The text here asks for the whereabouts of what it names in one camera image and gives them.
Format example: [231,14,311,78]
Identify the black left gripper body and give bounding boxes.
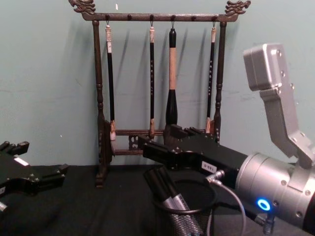
[0,150,42,197]

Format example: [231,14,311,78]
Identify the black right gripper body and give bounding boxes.
[179,133,250,190]

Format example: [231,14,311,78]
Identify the black and silver marker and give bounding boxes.
[143,168,195,236]
[155,166,205,236]

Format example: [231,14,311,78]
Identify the black mesh pen cup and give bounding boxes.
[151,178,218,236]

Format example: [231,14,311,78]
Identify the black table cloth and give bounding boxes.
[0,164,315,236]

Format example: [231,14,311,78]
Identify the thick black and tan brush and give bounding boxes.
[164,20,179,145]

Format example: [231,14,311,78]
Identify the thin black brush brown tip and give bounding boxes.
[148,20,158,141]

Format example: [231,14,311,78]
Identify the thin black brush white characters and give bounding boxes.
[205,20,218,135]

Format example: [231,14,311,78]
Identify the thin brush with white tip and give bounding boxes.
[105,20,117,148]

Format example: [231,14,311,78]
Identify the dark carved wooden brush rack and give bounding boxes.
[68,0,252,189]

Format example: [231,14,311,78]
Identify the thin dark right gripper cable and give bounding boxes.
[156,169,275,236]

